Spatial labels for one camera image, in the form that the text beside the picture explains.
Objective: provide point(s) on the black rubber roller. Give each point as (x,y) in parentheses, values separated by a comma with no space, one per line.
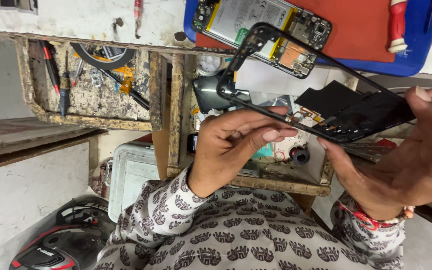
(300,155)

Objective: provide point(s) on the person's right hand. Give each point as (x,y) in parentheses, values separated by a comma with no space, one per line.
(407,168)

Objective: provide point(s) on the blue plastic tray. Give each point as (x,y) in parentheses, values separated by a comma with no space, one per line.
(418,45)

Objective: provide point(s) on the wooden bench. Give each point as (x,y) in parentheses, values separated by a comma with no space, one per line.
(21,142)

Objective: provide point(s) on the wooden drawer with phone parts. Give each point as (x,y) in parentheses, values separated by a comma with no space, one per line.
(268,180)

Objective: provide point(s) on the small silver screwdriver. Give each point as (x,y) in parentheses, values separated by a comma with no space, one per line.
(78,71)

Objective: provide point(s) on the person's left hand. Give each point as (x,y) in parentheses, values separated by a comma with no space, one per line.
(216,150)

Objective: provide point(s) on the grey device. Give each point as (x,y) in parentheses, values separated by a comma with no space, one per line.
(9,5)

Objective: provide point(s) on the grey metal box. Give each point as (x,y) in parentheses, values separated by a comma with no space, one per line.
(133,176)

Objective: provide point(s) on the red black tweezers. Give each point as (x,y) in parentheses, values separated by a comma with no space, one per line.
(51,67)

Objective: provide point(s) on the red work mat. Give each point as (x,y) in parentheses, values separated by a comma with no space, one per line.
(358,30)

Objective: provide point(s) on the worn wooden drawer with tools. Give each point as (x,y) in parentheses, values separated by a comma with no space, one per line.
(88,101)

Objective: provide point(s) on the black red motorcycle helmet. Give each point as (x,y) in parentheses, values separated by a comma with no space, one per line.
(66,243)

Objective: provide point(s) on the open phone with battery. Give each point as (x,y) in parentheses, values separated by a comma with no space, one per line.
(238,17)

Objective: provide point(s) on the black precision screwdriver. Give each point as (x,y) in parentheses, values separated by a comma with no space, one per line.
(64,90)

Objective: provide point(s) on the black phone back cover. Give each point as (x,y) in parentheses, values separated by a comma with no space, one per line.
(206,93)

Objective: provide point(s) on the person's patterned shirt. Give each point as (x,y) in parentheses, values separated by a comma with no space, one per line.
(257,240)

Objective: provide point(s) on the clear red screwdriver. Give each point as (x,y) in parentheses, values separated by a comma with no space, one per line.
(138,13)

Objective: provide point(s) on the long black rod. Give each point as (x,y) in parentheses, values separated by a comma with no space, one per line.
(133,93)

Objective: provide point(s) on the black phone frame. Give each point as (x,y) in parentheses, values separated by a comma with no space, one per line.
(366,116)

